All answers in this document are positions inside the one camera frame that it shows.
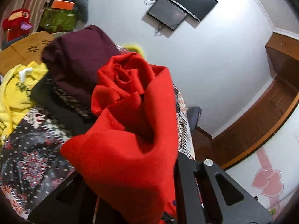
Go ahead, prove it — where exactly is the red jacket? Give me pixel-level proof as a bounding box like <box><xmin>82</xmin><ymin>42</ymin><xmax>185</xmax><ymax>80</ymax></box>
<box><xmin>60</xmin><ymin>53</ymin><xmax>178</xmax><ymax>223</ymax></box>

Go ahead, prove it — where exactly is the patchwork patterned bedspread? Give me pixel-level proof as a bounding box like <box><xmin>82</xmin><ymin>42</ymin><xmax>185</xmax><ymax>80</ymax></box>
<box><xmin>1</xmin><ymin>86</ymin><xmax>194</xmax><ymax>216</ymax></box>

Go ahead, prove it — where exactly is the black patterned garment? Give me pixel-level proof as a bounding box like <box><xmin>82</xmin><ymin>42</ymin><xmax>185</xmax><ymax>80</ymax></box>
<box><xmin>30</xmin><ymin>73</ymin><xmax>96</xmax><ymax>136</ymax></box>

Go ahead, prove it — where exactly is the yellow garment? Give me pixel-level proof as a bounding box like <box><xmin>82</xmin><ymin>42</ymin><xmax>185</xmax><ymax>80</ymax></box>
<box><xmin>1</xmin><ymin>61</ymin><xmax>48</xmax><ymax>143</ymax></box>

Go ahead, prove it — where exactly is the maroon folded garment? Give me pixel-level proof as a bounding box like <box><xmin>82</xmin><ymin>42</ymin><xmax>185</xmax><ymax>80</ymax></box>
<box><xmin>41</xmin><ymin>25</ymin><xmax>119</xmax><ymax>106</ymax></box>

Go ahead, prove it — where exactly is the green box with orange lid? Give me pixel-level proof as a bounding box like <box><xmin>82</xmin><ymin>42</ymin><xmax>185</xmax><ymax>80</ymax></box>
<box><xmin>39</xmin><ymin>0</ymin><xmax>78</xmax><ymax>33</ymax></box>

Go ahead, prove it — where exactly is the red parrot plush toy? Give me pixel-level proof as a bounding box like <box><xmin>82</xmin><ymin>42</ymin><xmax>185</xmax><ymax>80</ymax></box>
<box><xmin>2</xmin><ymin>9</ymin><xmax>33</xmax><ymax>41</ymax></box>

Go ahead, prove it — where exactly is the striped curtain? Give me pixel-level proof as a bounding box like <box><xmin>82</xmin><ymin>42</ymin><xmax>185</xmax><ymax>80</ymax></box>
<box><xmin>1</xmin><ymin>0</ymin><xmax>47</xmax><ymax>43</ymax></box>

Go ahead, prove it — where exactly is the small wall monitor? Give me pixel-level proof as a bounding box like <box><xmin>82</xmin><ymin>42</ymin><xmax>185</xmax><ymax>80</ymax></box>
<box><xmin>147</xmin><ymin>0</ymin><xmax>187</xmax><ymax>31</ymax></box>

